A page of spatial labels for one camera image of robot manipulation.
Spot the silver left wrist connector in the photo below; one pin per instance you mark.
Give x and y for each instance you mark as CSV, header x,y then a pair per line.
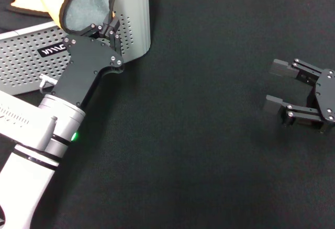
x,y
47,80

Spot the black tablecloth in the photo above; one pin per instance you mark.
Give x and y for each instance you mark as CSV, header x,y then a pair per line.
x,y
209,161

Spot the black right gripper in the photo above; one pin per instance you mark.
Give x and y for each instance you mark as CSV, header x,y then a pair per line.
x,y
327,95

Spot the grey perforated storage box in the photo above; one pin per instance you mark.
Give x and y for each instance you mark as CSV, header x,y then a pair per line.
x,y
26,67

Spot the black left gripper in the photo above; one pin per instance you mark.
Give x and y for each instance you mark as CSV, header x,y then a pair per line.
x,y
86,61

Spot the black crumpled cloth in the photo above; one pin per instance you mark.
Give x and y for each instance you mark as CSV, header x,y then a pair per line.
x,y
5,20

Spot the yellow grey towel black edging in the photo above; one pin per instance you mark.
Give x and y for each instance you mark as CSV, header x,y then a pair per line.
x,y
83,9

